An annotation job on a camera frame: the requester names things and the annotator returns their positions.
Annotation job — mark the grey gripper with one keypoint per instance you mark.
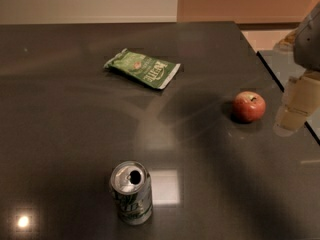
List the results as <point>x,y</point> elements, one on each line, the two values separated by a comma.
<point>308,44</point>

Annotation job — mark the red apple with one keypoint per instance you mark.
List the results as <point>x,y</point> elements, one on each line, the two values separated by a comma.
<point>248,106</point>

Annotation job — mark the green jalapeno chip bag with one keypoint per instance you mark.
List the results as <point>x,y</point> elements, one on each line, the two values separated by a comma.
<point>155,73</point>

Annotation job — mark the opened silver soda can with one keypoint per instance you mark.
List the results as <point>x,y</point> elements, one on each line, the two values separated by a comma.
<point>130,186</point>

